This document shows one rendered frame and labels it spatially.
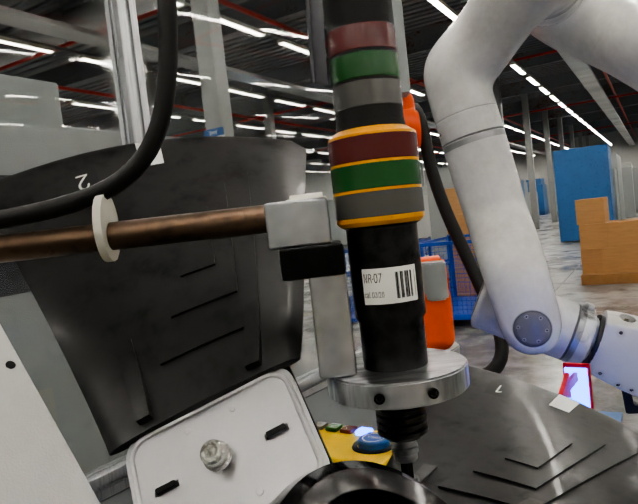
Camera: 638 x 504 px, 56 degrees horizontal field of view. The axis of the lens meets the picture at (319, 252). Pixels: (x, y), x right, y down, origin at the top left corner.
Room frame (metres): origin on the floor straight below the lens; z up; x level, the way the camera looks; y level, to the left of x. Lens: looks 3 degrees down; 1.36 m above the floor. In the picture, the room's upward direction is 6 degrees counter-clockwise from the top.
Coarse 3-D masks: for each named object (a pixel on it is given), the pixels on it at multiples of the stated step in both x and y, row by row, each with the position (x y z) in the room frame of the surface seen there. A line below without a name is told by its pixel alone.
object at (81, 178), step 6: (90, 168) 0.42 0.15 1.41; (72, 174) 0.42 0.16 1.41; (78, 174) 0.42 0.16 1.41; (84, 174) 0.42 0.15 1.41; (90, 174) 0.42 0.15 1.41; (96, 174) 0.42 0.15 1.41; (66, 180) 0.41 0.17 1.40; (72, 180) 0.41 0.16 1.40; (78, 180) 0.41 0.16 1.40; (84, 180) 0.41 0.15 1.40; (90, 180) 0.41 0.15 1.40; (96, 180) 0.41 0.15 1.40; (72, 186) 0.41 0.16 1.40; (78, 186) 0.41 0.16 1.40; (84, 186) 0.41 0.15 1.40; (72, 192) 0.41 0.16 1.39
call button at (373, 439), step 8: (368, 432) 0.75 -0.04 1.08; (376, 432) 0.75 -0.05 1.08; (360, 440) 0.73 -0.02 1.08; (368, 440) 0.73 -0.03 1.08; (376, 440) 0.72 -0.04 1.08; (384, 440) 0.72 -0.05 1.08; (360, 448) 0.73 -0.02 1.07; (368, 448) 0.72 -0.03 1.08; (376, 448) 0.71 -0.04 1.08; (384, 448) 0.72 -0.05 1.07
